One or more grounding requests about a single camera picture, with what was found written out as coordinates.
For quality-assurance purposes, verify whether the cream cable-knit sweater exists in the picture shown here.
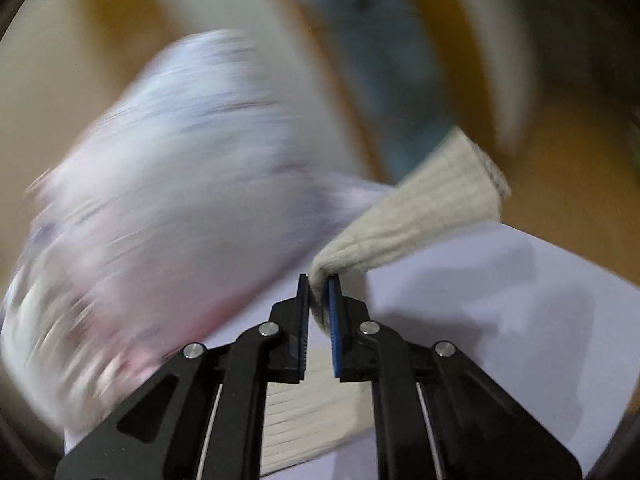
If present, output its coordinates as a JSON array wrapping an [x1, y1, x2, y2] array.
[[260, 128, 510, 474]]

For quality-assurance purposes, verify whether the lavender bed sheet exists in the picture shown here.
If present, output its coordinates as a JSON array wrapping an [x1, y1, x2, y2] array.
[[64, 184, 640, 480]]

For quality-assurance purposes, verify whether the white pink floral duvet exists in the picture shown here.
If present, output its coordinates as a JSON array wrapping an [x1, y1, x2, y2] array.
[[1, 29, 385, 434]]

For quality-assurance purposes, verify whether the teal patterned cloth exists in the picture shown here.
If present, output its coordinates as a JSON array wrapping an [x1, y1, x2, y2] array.
[[298, 0, 454, 182]]

